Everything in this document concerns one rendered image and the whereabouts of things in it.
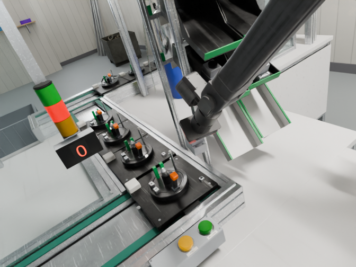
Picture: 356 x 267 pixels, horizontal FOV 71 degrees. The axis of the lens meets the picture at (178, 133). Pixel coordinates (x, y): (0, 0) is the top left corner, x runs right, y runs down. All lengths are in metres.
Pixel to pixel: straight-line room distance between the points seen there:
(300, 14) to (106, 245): 0.79
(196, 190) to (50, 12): 8.67
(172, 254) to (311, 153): 0.67
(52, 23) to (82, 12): 1.01
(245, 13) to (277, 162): 0.56
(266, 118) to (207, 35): 0.40
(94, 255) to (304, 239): 0.63
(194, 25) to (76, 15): 8.61
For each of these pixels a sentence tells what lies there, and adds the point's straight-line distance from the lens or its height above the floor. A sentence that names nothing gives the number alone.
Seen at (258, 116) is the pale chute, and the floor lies 1.05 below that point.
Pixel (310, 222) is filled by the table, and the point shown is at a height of 0.86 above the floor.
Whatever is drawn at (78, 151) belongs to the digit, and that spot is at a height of 1.21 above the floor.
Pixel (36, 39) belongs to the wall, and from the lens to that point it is 8.63.
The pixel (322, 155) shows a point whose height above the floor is 0.86.
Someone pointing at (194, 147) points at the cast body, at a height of 1.12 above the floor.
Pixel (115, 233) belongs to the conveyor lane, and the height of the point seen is 0.92.
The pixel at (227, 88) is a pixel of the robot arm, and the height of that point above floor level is 1.36.
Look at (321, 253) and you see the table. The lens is 0.83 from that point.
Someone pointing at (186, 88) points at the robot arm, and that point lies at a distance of 0.61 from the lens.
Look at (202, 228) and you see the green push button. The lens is 0.74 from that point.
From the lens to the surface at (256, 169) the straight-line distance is 1.04.
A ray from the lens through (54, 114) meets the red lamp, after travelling 0.76.
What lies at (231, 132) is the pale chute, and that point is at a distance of 0.92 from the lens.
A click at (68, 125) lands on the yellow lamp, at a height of 1.29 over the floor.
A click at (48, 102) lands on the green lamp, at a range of 0.75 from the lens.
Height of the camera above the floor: 1.57
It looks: 32 degrees down
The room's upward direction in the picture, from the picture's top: 17 degrees counter-clockwise
